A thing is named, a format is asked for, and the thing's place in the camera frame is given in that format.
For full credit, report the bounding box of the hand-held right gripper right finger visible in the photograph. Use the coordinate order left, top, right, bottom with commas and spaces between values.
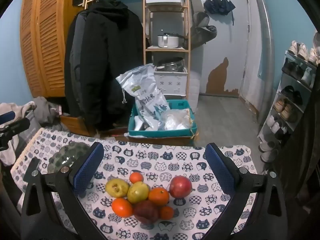
200, 142, 288, 240

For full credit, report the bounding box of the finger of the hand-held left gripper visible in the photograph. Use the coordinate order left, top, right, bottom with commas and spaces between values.
0, 117, 31, 152
0, 111, 16, 126

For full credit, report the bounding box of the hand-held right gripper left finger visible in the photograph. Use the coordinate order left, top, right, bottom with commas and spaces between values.
20, 142, 108, 240

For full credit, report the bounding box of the green glass plate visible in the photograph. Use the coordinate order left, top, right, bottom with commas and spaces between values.
47, 142, 92, 174

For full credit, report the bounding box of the yellow pear with brown blemish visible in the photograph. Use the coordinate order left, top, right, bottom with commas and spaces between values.
105, 178, 130, 198

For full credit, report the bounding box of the bright red apple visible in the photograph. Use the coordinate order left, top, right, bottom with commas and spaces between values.
169, 176, 193, 198

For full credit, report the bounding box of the large orange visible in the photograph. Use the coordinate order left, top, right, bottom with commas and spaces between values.
111, 197, 133, 218
148, 187, 170, 205

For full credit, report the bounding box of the dark red apple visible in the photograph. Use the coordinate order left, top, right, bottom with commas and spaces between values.
132, 200, 160, 224

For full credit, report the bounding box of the grey fabric bag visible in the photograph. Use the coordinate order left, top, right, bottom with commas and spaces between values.
19, 111, 42, 150

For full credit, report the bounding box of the pile of grey clothes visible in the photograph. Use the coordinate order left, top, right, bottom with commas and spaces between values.
0, 101, 37, 165

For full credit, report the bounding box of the grey clothing pile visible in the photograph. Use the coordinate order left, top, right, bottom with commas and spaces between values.
32, 96, 63, 124

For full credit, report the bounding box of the cat print tablecloth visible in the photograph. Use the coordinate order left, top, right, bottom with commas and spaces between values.
11, 127, 259, 240

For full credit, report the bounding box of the small tangerine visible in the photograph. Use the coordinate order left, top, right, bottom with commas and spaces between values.
129, 171, 144, 184

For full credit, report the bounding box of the clear plastic bag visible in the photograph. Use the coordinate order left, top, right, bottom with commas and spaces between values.
161, 108, 194, 131

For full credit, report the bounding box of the small orange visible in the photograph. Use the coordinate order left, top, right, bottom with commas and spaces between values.
159, 205, 174, 220

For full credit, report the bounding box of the teal cardboard box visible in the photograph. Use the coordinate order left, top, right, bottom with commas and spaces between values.
127, 99, 199, 140

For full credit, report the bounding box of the wooden louvered door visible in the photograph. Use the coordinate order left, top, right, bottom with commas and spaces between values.
19, 0, 78, 98

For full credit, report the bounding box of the shoe rack with shoes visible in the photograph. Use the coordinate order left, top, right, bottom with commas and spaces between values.
260, 40, 320, 163

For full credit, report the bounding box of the white rice bag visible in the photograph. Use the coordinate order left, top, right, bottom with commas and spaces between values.
116, 64, 171, 132

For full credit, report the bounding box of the black hooded jacket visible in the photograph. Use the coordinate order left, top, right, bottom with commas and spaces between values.
64, 0, 143, 133

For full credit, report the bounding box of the metal steamer pot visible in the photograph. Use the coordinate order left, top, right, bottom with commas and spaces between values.
156, 57, 185, 73

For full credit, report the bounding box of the white door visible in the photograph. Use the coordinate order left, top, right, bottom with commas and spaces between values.
239, 0, 263, 110

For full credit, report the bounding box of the metal pipe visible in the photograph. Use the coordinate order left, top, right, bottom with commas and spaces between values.
250, 0, 275, 125

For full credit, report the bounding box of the grey shoe rack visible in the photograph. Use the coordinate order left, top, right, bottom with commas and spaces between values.
257, 32, 320, 160

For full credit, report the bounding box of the grey slipper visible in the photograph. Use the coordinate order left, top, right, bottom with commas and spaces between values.
192, 12, 210, 28
194, 26, 217, 48

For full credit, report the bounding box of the white enamel pot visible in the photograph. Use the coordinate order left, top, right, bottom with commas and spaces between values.
157, 32, 187, 48

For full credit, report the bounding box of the wooden shelf unit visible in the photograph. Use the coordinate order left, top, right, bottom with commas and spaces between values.
143, 0, 192, 100

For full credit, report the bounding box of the dark blue umbrella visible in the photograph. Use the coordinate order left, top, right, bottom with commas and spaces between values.
203, 0, 236, 26

